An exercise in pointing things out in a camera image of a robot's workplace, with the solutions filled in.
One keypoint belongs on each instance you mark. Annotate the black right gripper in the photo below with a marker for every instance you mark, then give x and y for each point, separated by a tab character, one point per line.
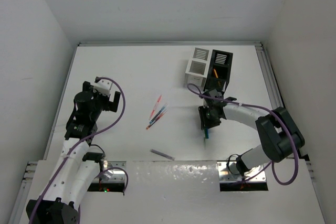
206	123

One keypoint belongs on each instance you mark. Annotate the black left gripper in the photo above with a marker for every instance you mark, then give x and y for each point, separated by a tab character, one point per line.
109	105

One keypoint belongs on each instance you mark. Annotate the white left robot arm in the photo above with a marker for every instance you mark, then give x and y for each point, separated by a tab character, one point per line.
77	167

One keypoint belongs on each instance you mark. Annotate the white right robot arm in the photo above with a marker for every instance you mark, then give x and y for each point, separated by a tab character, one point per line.
278	133

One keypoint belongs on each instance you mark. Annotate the black slotted container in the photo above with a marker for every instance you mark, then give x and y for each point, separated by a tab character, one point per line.
222	62

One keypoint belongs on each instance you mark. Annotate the white slotted container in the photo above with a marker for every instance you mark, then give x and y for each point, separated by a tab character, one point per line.
197	67

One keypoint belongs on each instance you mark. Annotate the dark blue red pen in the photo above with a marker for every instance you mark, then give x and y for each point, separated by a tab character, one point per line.
157	119

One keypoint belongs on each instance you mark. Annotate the red clear pen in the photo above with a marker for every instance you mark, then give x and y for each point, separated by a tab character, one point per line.
155	107

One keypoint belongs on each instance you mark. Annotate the orange tipped red pen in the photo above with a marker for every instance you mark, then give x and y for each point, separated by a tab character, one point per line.
155	121

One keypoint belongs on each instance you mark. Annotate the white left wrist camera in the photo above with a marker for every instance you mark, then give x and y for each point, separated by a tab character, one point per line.
103	87

